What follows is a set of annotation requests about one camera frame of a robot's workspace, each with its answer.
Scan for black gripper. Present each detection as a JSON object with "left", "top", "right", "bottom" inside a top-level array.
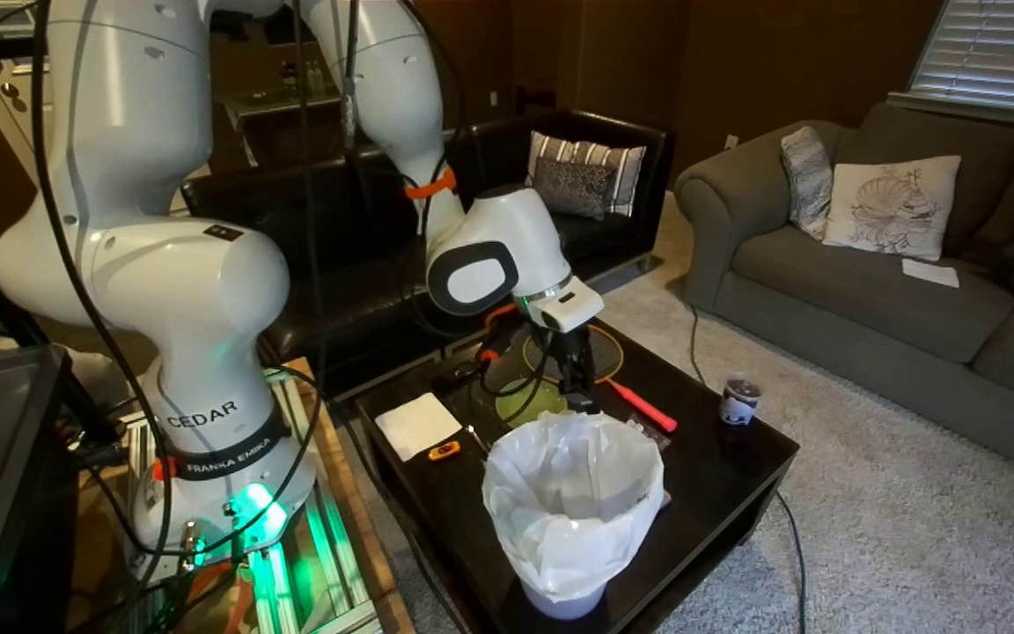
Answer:
[{"left": 553, "top": 328, "right": 595, "bottom": 413}]

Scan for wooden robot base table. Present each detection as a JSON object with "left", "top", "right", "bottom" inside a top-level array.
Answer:
[{"left": 68, "top": 358, "right": 413, "bottom": 634}]

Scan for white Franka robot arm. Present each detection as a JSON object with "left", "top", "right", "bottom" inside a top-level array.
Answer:
[{"left": 0, "top": 0, "right": 602, "bottom": 578}]

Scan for green plastic plate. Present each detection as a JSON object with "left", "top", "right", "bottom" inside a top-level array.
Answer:
[{"left": 494, "top": 382, "right": 568, "bottom": 431}]

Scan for black leather sofa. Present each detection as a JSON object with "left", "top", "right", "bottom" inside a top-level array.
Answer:
[{"left": 182, "top": 109, "right": 672, "bottom": 395}]

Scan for small orange object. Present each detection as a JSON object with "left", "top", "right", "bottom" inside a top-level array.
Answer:
[{"left": 426, "top": 440, "right": 462, "bottom": 461}]

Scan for grey striped cushion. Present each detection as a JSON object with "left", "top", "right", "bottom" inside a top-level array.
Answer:
[{"left": 529, "top": 133, "right": 649, "bottom": 221}]

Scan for black coffee table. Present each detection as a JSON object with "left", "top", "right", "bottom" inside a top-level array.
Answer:
[{"left": 354, "top": 328, "right": 797, "bottom": 634}]

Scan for small glass cup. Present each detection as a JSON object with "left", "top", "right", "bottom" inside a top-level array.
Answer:
[{"left": 718, "top": 376, "right": 759, "bottom": 425}]

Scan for white napkin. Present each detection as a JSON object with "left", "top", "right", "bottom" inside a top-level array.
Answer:
[{"left": 376, "top": 390, "right": 462, "bottom": 461}]

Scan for white striped pillow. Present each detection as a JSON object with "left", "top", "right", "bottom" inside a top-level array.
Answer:
[{"left": 783, "top": 128, "right": 835, "bottom": 240}]

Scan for glass console table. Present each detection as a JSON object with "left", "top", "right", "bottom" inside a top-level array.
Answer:
[{"left": 219, "top": 88, "right": 346, "bottom": 164}]

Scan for white printed pillow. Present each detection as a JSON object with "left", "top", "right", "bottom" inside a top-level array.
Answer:
[{"left": 822, "top": 156, "right": 962, "bottom": 261}]

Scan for white paper sheet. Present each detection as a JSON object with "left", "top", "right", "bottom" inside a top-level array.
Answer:
[{"left": 901, "top": 257, "right": 962, "bottom": 290}]

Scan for grey fabric sofa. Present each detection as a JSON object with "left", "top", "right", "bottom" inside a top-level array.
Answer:
[{"left": 676, "top": 101, "right": 1014, "bottom": 461}]

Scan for window blinds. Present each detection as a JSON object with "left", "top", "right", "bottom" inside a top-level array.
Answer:
[{"left": 892, "top": 0, "right": 1014, "bottom": 125}]

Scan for orange handled badminton racket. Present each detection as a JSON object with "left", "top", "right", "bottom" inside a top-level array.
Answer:
[{"left": 517, "top": 325, "right": 680, "bottom": 440}]

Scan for black floor cable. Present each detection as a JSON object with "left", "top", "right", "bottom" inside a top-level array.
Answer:
[{"left": 682, "top": 306, "right": 814, "bottom": 634}]

